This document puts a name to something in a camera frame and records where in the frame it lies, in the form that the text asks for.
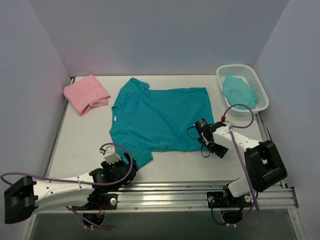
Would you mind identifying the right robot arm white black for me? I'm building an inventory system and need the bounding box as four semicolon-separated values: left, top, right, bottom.
194;118;288;207

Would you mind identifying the teal t shirt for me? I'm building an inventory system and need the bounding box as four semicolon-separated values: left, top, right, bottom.
109;78;214;168

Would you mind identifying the black right arm cable loop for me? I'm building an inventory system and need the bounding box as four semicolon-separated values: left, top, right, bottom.
187;124;213;158

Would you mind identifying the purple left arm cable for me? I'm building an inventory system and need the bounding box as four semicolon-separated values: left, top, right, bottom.
0;142;134;231

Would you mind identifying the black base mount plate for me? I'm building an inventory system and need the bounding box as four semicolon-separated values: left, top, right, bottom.
206;190;252;209
71;193;118;211

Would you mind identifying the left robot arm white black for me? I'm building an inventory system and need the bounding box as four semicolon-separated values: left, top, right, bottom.
4;153;138;224

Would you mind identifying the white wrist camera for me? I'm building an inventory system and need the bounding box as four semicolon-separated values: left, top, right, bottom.
216;115;234;131
99;146;121;165

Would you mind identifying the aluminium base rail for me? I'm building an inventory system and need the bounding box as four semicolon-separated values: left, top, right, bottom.
27;181;300;215

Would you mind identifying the white plastic basket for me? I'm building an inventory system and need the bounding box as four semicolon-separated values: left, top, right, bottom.
216;64;269;116

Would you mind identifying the folded pink t shirt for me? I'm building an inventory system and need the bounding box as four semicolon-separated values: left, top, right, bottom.
63;74;111;116

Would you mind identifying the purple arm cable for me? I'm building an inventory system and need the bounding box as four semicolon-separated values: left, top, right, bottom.
0;142;134;231
223;103;261;211

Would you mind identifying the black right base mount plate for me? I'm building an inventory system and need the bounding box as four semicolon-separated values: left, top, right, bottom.
206;190;252;209

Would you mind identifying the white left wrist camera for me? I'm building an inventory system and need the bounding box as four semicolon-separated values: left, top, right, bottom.
99;146;121;165

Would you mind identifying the light green t shirt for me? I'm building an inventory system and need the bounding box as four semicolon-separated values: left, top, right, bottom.
222;75;258;110

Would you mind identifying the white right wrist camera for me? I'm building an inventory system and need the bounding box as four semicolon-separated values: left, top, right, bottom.
216;115;234;131

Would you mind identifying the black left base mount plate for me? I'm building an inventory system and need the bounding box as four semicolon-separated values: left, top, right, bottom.
71;193;118;211

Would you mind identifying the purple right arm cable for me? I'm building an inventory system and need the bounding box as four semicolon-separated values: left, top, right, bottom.
223;103;261;211

